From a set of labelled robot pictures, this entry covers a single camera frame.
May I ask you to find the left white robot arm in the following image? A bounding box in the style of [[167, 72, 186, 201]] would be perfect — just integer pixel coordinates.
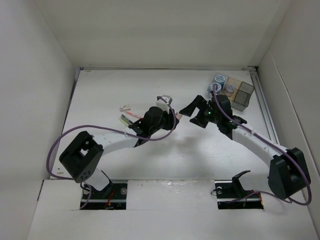
[[59, 106, 180, 199]]

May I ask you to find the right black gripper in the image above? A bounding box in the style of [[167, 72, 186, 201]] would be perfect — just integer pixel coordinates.
[[179, 95, 221, 129]]

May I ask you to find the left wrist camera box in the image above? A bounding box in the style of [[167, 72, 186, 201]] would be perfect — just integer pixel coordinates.
[[156, 95, 173, 113]]

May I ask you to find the grey plastic container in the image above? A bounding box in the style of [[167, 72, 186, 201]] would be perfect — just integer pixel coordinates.
[[231, 82, 255, 112]]

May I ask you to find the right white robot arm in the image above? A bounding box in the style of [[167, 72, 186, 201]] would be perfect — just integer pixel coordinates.
[[179, 95, 312, 203]]

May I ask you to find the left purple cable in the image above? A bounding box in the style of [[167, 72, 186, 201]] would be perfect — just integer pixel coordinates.
[[47, 95, 179, 211]]

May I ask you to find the blue tape roll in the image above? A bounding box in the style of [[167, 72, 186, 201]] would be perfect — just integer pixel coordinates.
[[208, 82, 223, 94], [214, 74, 227, 85]]

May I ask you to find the highlighter pen pack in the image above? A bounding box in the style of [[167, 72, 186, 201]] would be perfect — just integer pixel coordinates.
[[120, 111, 142, 126]]

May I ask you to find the purple cable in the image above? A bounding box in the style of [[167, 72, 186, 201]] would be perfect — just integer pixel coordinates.
[[211, 83, 313, 206], [47, 95, 179, 211]]

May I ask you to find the clear plastic container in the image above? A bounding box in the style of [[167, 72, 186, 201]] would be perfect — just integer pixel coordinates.
[[206, 73, 229, 99]]

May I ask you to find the staples box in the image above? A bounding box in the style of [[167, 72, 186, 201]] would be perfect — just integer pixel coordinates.
[[119, 104, 131, 112]]

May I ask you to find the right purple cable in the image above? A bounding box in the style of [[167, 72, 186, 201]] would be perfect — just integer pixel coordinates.
[[211, 83, 313, 206]]

